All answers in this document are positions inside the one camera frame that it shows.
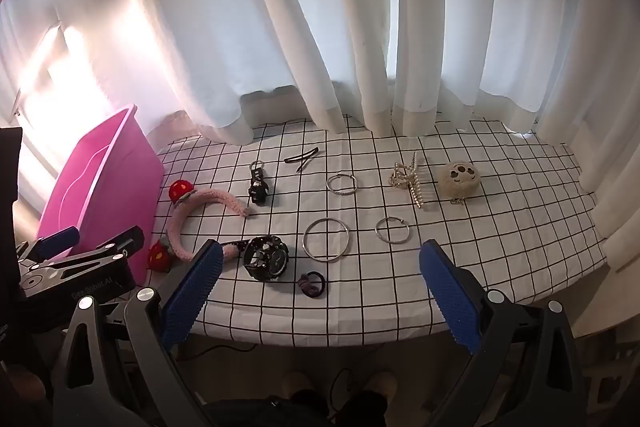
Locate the beige plush face keychain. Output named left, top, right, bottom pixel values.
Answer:
left=438, top=161, right=482, bottom=206

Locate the silver bangle with clasp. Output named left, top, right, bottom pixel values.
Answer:
left=326, top=173, right=359, bottom=195

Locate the pearl bow hair claw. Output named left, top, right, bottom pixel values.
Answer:
left=389, top=153, right=432, bottom=210

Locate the white black-grid tablecloth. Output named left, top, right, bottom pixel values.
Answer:
left=150, top=117, right=608, bottom=348

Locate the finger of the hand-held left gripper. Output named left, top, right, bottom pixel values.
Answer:
left=17, top=227, right=81, bottom=264
left=30, top=227, right=147, bottom=279

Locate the beige slipper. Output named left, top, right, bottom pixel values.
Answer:
left=362, top=372, right=398, bottom=403

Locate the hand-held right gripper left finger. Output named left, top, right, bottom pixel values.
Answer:
left=52, top=238, right=226, bottom=427

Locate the pink fuzzy strawberry headband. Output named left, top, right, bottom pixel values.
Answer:
left=146, top=179, right=253, bottom=272

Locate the pink plastic basin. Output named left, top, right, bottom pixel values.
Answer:
left=36, top=103, right=166, bottom=285

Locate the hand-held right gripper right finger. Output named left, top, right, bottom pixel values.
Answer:
left=418, top=238, right=587, bottom=427

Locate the white curtain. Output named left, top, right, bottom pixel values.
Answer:
left=0, top=0, right=640, bottom=253

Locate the black chunky wristwatch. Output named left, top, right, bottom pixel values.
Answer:
left=220, top=234, right=291, bottom=282

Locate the dark hollow hair clip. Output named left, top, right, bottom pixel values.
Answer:
left=284, top=147, right=321, bottom=164

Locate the thin silver hoop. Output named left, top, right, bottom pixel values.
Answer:
left=375, top=217, right=412, bottom=244

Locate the black hair tie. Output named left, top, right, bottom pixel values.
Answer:
left=298, top=272, right=328, bottom=299

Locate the large silver bangle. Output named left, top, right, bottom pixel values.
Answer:
left=302, top=217, right=350, bottom=263

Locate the black cable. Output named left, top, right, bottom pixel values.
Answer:
left=182, top=342, right=256, bottom=360

